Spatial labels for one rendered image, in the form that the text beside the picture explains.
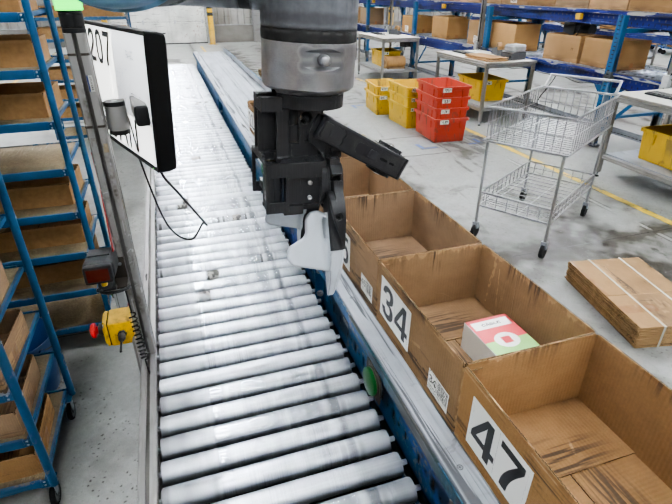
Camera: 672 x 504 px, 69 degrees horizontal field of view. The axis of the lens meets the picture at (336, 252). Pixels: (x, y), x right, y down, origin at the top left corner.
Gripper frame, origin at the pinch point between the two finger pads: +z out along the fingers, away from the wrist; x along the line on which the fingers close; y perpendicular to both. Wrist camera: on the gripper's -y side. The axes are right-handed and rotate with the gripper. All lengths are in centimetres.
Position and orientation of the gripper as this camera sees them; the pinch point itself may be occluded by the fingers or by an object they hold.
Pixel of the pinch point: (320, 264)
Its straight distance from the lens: 58.4
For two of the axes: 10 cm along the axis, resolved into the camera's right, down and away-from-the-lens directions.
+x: 3.4, 4.5, -8.2
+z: -0.5, 8.9, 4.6
